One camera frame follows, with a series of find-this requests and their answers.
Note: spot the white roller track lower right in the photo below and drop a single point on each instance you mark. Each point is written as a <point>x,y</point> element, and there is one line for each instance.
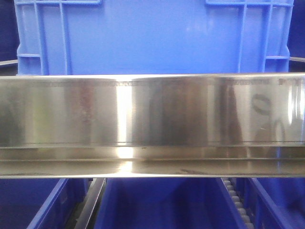
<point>237,201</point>

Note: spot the dark blue lower left bin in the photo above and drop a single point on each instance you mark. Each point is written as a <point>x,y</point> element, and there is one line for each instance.
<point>39,203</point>

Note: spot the light blue plastic crate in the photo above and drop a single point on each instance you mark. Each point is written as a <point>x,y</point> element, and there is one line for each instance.
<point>84,37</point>

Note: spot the dark blue lower right bin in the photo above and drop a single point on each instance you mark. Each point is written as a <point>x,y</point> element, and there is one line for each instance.
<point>273,203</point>

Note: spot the dark blue lower middle bin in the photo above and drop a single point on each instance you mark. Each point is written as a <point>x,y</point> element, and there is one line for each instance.
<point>167,203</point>

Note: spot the dark blue bin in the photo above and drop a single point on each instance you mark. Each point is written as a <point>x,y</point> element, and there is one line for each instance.
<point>273,203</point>
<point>167,203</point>
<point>39,203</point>

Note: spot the steel divider rail lower left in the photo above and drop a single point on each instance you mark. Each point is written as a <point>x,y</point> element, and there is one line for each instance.
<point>85,214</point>

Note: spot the stainless steel shelf front rail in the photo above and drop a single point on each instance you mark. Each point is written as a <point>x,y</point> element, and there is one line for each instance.
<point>177,125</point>

